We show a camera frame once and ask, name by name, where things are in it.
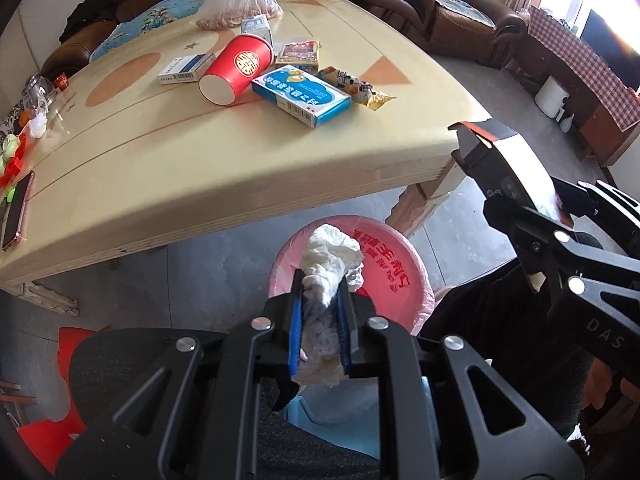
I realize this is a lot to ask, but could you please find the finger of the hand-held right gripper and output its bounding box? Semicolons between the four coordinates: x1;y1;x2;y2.
482;195;640;376
550;176;640;261

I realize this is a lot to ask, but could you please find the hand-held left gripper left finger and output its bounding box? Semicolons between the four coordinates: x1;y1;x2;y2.
55;269;306;480

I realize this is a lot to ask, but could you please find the pink smartphone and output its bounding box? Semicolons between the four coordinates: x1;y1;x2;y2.
1;170;37;252

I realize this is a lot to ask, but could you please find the red paper cup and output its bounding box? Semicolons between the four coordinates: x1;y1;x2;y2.
199;35;276;106

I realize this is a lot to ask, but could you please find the yellow snack wrapper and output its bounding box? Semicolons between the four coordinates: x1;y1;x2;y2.
318;65;397;112

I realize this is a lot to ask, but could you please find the brown printed box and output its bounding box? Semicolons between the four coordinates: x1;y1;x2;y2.
274;40;321;72

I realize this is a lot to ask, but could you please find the clear glass jar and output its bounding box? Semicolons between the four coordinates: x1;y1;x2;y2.
21;74;58;111

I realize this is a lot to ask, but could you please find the red plastic stool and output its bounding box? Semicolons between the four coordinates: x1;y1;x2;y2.
17;327;116;476

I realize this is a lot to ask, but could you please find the red checkered cloth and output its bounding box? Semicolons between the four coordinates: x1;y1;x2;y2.
527;5;640;131

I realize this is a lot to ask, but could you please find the small white medicine box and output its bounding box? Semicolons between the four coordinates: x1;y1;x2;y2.
240;16;275;46

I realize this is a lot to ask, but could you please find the black television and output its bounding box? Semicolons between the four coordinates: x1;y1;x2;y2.
580;7;640;96

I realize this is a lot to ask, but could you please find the blue bear medicine box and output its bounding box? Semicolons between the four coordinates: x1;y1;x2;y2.
250;65;352;129

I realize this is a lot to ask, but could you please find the light blue plastic stool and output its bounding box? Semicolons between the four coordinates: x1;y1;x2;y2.
282;375;443;461

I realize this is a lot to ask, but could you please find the black cloth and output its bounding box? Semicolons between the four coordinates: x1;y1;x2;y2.
59;0;118;43

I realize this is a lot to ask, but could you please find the brown leather armchair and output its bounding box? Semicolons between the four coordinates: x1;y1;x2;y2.
360;0;528;68

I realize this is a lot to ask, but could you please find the wooden cabinet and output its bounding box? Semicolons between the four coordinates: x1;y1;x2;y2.
500;30;640;166

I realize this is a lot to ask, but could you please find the white tissue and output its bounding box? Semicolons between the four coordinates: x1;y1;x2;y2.
292;224;366;388

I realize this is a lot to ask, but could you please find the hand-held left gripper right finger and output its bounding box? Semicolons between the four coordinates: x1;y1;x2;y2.
336;280;588;480

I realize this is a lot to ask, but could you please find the blue floral cushion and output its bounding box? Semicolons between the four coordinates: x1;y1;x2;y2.
90;0;221;61

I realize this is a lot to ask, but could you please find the cluster of small colourful toys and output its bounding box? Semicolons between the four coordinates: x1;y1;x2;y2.
0;105;51;203

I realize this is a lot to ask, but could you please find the pink lined trash bin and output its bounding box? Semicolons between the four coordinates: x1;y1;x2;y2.
267;214;435;341

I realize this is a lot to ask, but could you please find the white pot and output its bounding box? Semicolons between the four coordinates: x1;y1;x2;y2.
534;76;571;120

